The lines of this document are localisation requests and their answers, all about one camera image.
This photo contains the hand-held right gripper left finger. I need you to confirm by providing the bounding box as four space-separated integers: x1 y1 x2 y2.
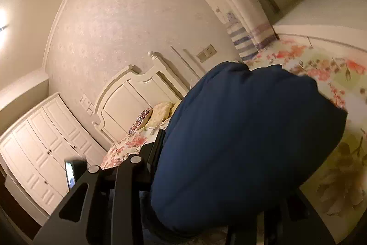
33 128 166 245

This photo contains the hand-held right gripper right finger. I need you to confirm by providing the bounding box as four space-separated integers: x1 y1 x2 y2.
226 190 336 245

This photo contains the navy puffer jacket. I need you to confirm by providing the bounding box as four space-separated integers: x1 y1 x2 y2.
140 61 349 245

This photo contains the embroidered floral pillow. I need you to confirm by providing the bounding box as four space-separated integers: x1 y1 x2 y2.
128 107 154 135

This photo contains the pale yellow pillow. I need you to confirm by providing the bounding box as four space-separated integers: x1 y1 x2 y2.
146 101 174 128

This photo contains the yellow-green pillow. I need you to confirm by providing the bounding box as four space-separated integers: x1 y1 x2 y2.
170 100 184 118

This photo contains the white bed headboard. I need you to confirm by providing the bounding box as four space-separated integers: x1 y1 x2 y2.
92 50 190 145

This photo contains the dark glossy object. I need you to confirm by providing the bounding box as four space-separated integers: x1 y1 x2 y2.
64 160 87 191

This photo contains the white wardrobe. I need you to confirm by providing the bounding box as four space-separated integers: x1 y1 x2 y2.
0 91 108 220

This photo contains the striped printed curtain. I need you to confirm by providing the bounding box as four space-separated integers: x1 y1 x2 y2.
152 0 280 63

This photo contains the floral bed sheet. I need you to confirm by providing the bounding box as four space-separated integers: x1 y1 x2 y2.
100 35 367 245

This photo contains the white cabinet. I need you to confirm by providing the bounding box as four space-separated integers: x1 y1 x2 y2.
271 0 367 47

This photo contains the white wall switch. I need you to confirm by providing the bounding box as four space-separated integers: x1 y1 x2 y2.
80 94 95 116

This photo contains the wall socket panel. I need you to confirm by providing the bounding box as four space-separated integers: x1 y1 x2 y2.
196 44 217 63

